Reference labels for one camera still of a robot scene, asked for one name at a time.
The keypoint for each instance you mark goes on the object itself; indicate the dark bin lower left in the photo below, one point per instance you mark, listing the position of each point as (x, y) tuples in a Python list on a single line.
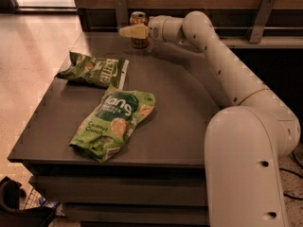
[(11, 215)]

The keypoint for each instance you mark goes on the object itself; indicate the light green rice crisps bag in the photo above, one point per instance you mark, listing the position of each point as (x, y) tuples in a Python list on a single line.
[(108, 127)]

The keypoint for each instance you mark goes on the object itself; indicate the grey table with drawers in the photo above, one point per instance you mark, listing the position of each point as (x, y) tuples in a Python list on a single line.
[(124, 173)]

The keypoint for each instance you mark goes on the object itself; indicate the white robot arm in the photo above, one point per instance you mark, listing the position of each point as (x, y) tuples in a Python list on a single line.
[(245, 140)]

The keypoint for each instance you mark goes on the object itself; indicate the dark green Kettle chip bag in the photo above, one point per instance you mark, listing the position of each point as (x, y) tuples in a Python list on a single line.
[(99, 72)]

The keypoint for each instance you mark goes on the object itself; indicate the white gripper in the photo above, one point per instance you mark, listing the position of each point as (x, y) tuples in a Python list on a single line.
[(155, 27)]

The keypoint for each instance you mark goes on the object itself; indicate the right grey metal bracket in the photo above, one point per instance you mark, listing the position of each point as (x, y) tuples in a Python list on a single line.
[(264, 11)]

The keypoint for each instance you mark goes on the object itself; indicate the left grey metal bracket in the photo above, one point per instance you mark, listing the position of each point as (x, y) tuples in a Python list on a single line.
[(122, 14)]

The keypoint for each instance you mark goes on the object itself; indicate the grey metal bracket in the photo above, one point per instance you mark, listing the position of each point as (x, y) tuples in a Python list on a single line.
[(264, 11), (122, 14)]

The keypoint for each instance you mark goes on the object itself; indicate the orange drink can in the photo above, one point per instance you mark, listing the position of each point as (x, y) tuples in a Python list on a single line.
[(139, 17)]

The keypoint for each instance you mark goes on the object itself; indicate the wooden counter with shelf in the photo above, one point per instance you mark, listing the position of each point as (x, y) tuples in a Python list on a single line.
[(232, 19)]

